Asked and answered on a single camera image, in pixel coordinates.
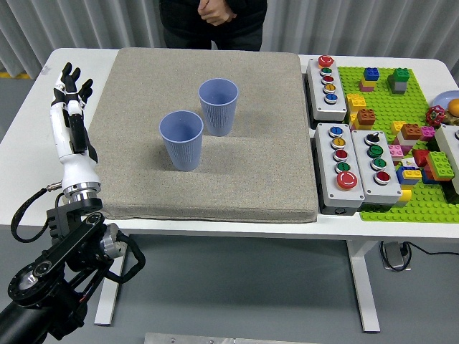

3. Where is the white box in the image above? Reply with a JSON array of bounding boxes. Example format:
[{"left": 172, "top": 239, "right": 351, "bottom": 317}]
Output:
[{"left": 433, "top": 124, "right": 459, "bottom": 196}]

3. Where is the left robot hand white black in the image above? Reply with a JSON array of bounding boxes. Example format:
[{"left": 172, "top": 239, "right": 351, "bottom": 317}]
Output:
[{"left": 49, "top": 62, "right": 102, "bottom": 189}]

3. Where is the grey-brown mat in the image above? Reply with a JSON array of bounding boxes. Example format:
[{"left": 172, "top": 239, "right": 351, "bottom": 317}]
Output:
[{"left": 85, "top": 47, "right": 319, "bottom": 224}]

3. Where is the grey control box selector knob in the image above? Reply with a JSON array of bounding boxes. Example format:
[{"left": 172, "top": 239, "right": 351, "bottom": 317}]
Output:
[{"left": 351, "top": 129, "right": 402, "bottom": 212}]

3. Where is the large green toy brick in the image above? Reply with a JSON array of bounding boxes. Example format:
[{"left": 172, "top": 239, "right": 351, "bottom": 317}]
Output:
[{"left": 425, "top": 150, "right": 455, "bottom": 176}]

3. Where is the green toy brick baseplate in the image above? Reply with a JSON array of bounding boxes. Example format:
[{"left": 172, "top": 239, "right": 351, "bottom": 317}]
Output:
[{"left": 336, "top": 66, "right": 459, "bottom": 224}]

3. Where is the orange toy brick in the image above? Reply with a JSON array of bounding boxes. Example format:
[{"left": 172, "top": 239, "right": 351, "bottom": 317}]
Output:
[{"left": 430, "top": 168, "right": 455, "bottom": 182}]

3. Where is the white table leg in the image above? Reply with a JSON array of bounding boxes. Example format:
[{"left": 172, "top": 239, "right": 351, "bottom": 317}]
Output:
[
  {"left": 94, "top": 232, "right": 130, "bottom": 326},
  {"left": 346, "top": 239, "right": 381, "bottom": 333}
]

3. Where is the grey five-button control box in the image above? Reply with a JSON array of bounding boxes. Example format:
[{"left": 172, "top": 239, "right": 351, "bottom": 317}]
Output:
[
  {"left": 314, "top": 123, "right": 366, "bottom": 216},
  {"left": 306, "top": 55, "right": 348, "bottom": 122}
]

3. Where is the person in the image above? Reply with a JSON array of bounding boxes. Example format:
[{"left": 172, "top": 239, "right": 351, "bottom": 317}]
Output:
[{"left": 158, "top": 0, "right": 268, "bottom": 52}]

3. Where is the grey power adapter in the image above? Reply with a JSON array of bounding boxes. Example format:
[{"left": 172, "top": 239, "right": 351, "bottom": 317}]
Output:
[{"left": 380, "top": 240, "right": 412, "bottom": 272}]

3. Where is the lavender plate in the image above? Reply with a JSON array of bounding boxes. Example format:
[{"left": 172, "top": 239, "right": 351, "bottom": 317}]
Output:
[{"left": 431, "top": 90, "right": 459, "bottom": 113}]

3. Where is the red toy brick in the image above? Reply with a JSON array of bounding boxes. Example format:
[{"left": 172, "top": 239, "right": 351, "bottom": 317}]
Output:
[{"left": 412, "top": 149, "right": 431, "bottom": 168}]

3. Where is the brown toy brick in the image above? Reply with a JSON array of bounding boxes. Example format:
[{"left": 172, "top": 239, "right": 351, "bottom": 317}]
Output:
[
  {"left": 399, "top": 123, "right": 423, "bottom": 140},
  {"left": 356, "top": 107, "right": 377, "bottom": 128}
]

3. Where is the yellow round toy brick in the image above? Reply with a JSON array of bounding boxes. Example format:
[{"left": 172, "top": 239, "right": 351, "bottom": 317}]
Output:
[{"left": 395, "top": 188, "right": 413, "bottom": 209}]

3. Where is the person's hand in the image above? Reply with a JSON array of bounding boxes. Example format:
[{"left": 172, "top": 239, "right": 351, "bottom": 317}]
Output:
[{"left": 197, "top": 0, "right": 238, "bottom": 27}]

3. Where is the blue ribbed cup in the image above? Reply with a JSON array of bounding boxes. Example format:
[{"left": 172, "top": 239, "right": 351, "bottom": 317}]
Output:
[
  {"left": 199, "top": 78, "right": 240, "bottom": 137},
  {"left": 158, "top": 110, "right": 204, "bottom": 172}
]

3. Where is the black power cable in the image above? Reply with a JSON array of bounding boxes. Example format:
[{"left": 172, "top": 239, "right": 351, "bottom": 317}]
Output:
[{"left": 403, "top": 241, "right": 459, "bottom": 257}]

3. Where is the silver metal plate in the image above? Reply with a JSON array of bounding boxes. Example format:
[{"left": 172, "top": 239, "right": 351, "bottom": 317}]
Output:
[{"left": 143, "top": 332, "right": 318, "bottom": 344}]

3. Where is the red toy valve wheel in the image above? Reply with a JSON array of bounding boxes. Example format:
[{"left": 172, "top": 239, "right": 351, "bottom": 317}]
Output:
[{"left": 425, "top": 105, "right": 447, "bottom": 128}]

